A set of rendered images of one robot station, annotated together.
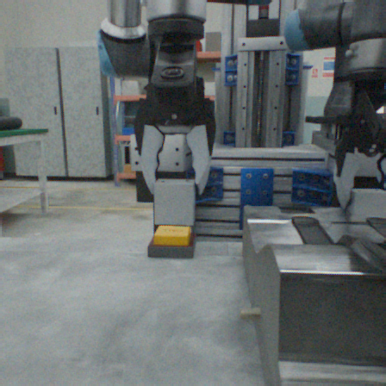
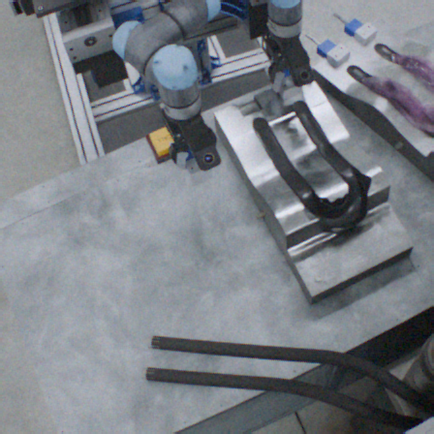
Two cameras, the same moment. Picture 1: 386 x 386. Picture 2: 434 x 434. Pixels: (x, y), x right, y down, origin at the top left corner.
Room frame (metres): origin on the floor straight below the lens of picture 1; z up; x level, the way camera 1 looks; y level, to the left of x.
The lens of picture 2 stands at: (-0.25, 0.26, 2.29)
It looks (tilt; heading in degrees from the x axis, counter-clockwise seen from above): 65 degrees down; 340
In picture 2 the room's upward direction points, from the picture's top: 10 degrees counter-clockwise
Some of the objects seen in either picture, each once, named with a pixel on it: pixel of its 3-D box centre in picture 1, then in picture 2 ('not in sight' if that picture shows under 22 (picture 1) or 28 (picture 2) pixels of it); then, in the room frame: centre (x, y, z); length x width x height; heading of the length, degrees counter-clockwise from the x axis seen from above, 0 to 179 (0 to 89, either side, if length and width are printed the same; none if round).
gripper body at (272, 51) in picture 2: (367, 113); (283, 42); (0.62, -0.28, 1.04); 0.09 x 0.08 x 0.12; 176
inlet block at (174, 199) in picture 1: (178, 194); (190, 153); (0.53, 0.02, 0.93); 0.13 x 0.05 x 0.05; 176
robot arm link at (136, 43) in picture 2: not in sight; (148, 44); (0.61, 0.03, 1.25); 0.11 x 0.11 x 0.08; 16
